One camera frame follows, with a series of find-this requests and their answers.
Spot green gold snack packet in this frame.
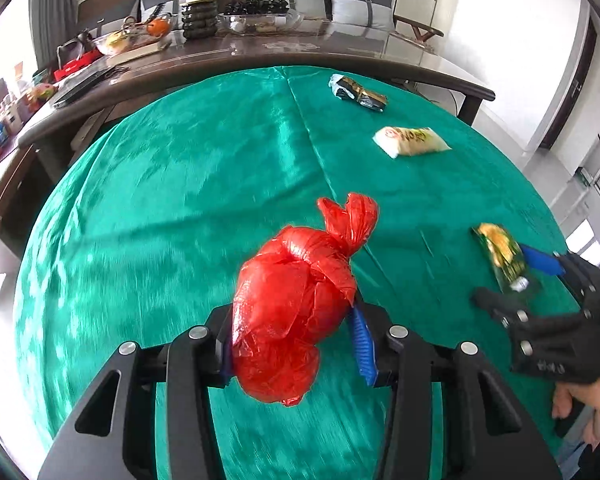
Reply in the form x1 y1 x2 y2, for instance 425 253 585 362
472 223 530 292

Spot red plastic bag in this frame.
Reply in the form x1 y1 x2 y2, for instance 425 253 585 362
232 193 379 406

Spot person's right hand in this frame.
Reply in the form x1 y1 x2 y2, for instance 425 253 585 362
550 376 600 453

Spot green tablecloth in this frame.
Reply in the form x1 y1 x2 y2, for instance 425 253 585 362
11 64 581 480

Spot dark wooden long table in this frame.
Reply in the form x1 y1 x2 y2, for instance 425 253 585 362
16 21 495 148

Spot glass bowl of grapes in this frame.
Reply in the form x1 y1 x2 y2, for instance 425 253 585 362
218 0 303 36

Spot orange fruit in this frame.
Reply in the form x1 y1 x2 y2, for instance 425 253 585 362
146 16 171 38

